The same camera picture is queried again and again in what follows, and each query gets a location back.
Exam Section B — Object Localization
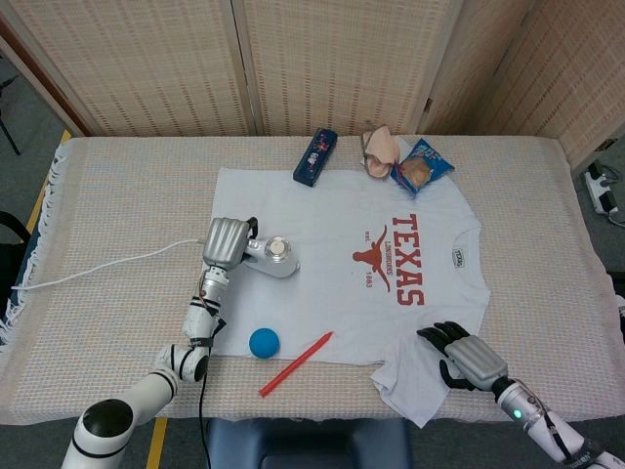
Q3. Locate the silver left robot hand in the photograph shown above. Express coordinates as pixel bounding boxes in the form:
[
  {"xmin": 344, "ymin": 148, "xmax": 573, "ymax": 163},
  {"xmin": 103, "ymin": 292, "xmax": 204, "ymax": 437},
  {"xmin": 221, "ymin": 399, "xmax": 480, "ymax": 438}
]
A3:
[{"xmin": 202, "ymin": 216, "xmax": 260, "ymax": 273}]

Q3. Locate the red marker pen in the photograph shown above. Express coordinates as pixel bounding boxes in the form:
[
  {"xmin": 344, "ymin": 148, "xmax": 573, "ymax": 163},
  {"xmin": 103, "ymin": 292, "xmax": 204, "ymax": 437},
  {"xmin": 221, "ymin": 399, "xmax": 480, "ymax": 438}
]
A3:
[{"xmin": 259, "ymin": 330, "xmax": 335, "ymax": 398}]

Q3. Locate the black chair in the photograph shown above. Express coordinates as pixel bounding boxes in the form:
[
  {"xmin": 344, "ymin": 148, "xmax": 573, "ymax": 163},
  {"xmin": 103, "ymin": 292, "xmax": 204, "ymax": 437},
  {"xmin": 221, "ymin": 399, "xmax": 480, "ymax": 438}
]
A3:
[{"xmin": 0, "ymin": 210, "xmax": 33, "ymax": 307}]

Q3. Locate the blue ball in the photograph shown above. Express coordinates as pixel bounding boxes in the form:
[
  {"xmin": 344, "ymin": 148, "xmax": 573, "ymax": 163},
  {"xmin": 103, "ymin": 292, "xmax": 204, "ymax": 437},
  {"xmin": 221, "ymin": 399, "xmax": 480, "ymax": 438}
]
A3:
[{"xmin": 248, "ymin": 327, "xmax": 281, "ymax": 360}]

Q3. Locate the white power strip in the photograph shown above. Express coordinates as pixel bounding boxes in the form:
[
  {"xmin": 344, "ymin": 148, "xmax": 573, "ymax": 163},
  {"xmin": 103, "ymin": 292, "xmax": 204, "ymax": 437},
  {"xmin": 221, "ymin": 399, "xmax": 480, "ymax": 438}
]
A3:
[{"xmin": 584, "ymin": 162, "xmax": 620, "ymax": 215}]

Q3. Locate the beige woven table blanket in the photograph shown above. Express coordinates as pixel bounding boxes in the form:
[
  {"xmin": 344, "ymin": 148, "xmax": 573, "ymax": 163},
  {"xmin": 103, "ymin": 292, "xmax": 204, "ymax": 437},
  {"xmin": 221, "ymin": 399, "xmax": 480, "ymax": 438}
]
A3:
[{"xmin": 0, "ymin": 135, "xmax": 625, "ymax": 425}]

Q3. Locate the white cable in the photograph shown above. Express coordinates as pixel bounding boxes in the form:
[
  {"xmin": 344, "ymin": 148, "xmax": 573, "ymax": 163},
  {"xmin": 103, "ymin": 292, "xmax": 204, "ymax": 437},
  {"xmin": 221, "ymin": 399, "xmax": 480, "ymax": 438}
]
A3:
[{"xmin": 12, "ymin": 237, "xmax": 206, "ymax": 292}]

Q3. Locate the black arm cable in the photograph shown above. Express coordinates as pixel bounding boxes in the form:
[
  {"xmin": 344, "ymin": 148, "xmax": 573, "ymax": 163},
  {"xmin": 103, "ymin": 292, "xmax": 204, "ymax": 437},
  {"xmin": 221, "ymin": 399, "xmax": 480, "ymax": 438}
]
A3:
[{"xmin": 196, "ymin": 359, "xmax": 214, "ymax": 469}]

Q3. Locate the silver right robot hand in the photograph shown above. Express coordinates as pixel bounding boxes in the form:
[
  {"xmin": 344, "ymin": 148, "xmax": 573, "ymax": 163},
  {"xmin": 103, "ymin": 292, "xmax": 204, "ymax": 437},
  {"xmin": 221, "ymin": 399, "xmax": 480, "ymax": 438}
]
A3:
[{"xmin": 416, "ymin": 320, "xmax": 510, "ymax": 393}]

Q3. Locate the dark blue padded seat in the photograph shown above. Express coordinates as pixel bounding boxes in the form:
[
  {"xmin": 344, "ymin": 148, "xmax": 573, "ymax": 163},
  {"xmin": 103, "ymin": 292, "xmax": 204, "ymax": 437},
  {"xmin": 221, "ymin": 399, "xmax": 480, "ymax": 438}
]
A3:
[{"xmin": 204, "ymin": 417, "xmax": 416, "ymax": 469}]

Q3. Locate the white Texas print T-shirt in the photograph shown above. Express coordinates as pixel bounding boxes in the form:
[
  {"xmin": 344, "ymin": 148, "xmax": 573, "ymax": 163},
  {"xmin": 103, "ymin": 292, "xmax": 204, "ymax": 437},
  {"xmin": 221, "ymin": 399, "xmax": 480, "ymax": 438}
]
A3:
[{"xmin": 208, "ymin": 167, "xmax": 491, "ymax": 430}]

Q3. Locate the beige woven folding screen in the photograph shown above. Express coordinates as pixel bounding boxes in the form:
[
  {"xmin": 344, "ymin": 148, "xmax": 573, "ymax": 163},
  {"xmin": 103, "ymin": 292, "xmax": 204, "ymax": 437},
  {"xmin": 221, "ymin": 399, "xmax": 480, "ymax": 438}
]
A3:
[{"xmin": 0, "ymin": 0, "xmax": 625, "ymax": 170}]

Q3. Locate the peach fabric pouch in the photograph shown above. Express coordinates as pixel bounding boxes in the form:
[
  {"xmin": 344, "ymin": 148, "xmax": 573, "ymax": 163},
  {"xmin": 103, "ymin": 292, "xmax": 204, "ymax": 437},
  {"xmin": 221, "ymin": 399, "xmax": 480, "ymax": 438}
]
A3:
[{"xmin": 359, "ymin": 124, "xmax": 402, "ymax": 180}]

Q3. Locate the blue snack bag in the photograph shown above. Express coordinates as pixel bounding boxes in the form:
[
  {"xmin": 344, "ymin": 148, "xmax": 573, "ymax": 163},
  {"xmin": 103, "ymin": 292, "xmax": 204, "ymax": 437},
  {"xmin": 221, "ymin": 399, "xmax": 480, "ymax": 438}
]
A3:
[{"xmin": 390, "ymin": 138, "xmax": 455, "ymax": 198}]

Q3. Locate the dark blue rectangular box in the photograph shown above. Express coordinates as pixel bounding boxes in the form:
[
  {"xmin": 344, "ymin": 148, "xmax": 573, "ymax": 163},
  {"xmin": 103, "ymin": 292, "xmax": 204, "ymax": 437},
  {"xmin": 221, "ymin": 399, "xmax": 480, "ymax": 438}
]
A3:
[{"xmin": 292, "ymin": 127, "xmax": 340, "ymax": 188}]

